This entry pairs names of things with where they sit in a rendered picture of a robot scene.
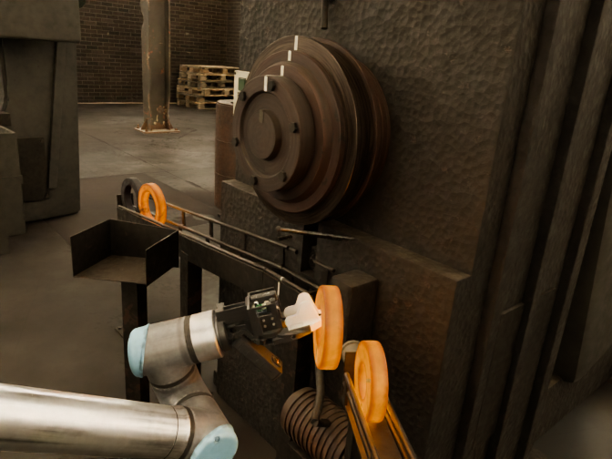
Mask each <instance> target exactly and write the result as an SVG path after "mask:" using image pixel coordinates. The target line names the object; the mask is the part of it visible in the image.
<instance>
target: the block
mask: <svg viewBox="0 0 612 459"><path fill-rule="evenodd" d="M331 286H337V287H338V288H339V290H340V293H341V296H342V308H343V340H342V345H344V344H345V343H346V342H348V341H352V340H355V341H359V342H361V341H370V340H371V335H372V321H373V315H374V307H375V300H376V293H377V286H378V280H377V279H376V278H374V277H373V276H371V275H369V274H367V273H365V272H363V271H361V270H351V271H348V272H344V273H342V274H338V275H335V276H333V277H331ZM343 367H344V362H343V361H342V358H340V362H339V365H338V367H337V369H339V370H340V371H343Z"/></svg>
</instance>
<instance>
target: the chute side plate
mask: <svg viewBox="0 0 612 459"><path fill-rule="evenodd" d="M117 220H123V221H128V222H134V223H139V224H145V225H150V226H156V227H161V226H159V225H157V224H155V223H153V222H151V221H148V220H146V219H142V218H141V217H139V216H137V215H134V214H132V213H130V212H127V211H125V210H123V209H120V208H117ZM161 228H163V227H161ZM180 250H182V251H184V252H185V253H187V254H188V255H189V262H191V263H193V264H195V265H197V266H199V267H201V268H202V269H204V270H207V271H209V272H211V273H213V274H215V275H217V276H219V277H221V278H222V279H224V280H226V281H229V282H230V283H232V284H234V285H236V286H238V287H240V288H242V289H243V290H245V291H248V292H252V291H259V290H263V289H267V288H271V287H274V290H275V291H276V294H277V295H278V283H280V292H279V295H278V296H279V300H280V310H281V311H282V312H284V310H285V308H287V305H289V306H292V305H294V304H295V303H296V301H297V298H298V295H299V294H300V292H298V291H296V290H294V289H293V288H292V287H290V286H288V285H287V284H285V283H283V282H282V281H280V280H278V279H276V278H274V277H272V276H271V275H270V274H268V273H267V272H264V271H263V270H259V269H257V268H255V267H253V266H250V265H249V264H247V263H244V262H242V261H240V260H236V259H234V258H232V257H230V256H228V255H226V254H224V253H221V252H219V251H217V250H214V249H212V248H210V247H207V246H205V245H203V244H200V243H198V242H196V241H195V240H191V239H189V238H186V237H184V236H182V235H180V234H179V235H178V256H179V257H180Z"/></svg>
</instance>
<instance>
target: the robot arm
mask: <svg viewBox="0 0 612 459"><path fill-rule="evenodd" d="M263 291H267V292H263ZM258 292H263V293H260V294H255V293H258ZM216 306H217V309H216V310H215V311H214V310H211V311H204V312H200V313H196V314H192V315H189V316H184V317H180V318H177V319H172V320H168V321H161V322H157V323H153V324H147V325H146V326H142V327H139V328H136V329H134V330H133V331H132V332H131V333H130V335H129V339H128V343H127V356H128V361H129V366H130V369H131V371H132V373H133V374H134V375H135V376H136V377H140V378H143V377H144V376H147V377H148V380H149V382H150V384H151V386H152V388H153V390H154V392H155V394H156V396H157V397H158V401H159V403H160V404H157V403H144V402H138V401H130V400H123V399H117V398H109V397H103V396H95V395H88V394H82V393H69V392H61V391H54V390H47V389H40V388H34V387H26V386H20V385H13V384H5V383H0V451H7V452H23V453H40V454H71V455H86V456H103V457H118V458H135V459H232V458H233V456H234V455H235V453H236V452H237V449H238V438H237V435H236V434H235V433H234V429H233V426H232V425H231V424H229V422H228V420H227V419H226V417H225V416H224V414H223V412H222V411H221V409H220V408H219V406H218V405H217V403H216V402H215V399H214V398H213V396H212V394H211V393H210V391H209V389H208V387H207V386H206V384H205V383H204V382H203V380H202V378H201V376H200V374H199V370H198V368H197V365H196V363H201V362H206V361H211V360H215V359H218V358H222V357H223V356H224V354H225V352H226V351H230V350H232V347H234V348H235V349H236V350H237V351H238V352H240V353H241V354H242V355H243V356H244V357H245V358H247V359H248V360H249V361H250V362H251V363H252V364H254V365H255V366H256V367H257V368H258V369H259V370H261V371H262V372H263V373H264V374H265V375H266V376H268V377H269V378H270V379H271V380H272V381H275V380H276V379H277V378H278V377H279V376H281V375H282V362H281V360H280V359H279V358H278V357H277V356H275V355H274V354H273V353H272V352H270V351H269V350H268V349H267V348H266V347H265V346H267V345H276V344H279V343H285V342H292V341H295V340H298V339H299V338H301V337H303V336H305V335H307V334H309V333H311V332H313V331H315V330H316V329H318V328H319V327H321V310H318V309H317V307H316V306H315V304H314V302H313V300H312V298H311V296H310V294H309V293H307V292H303V293H300V294H299V295H298V298H297V301H296V303H295V304H294V305H292V306H289V307H287V308H285V310H284V312H281V310H280V306H281V304H280V300H279V296H278V295H277V294H276V291H275V290H274V287H271V288H267V289H263V290H259V291H252V292H248V296H247V297H245V301H243V302H239V303H234V304H231V305H227V306H224V302H222V303H218V304H217V305H216ZM285 327H287V328H285Z"/></svg>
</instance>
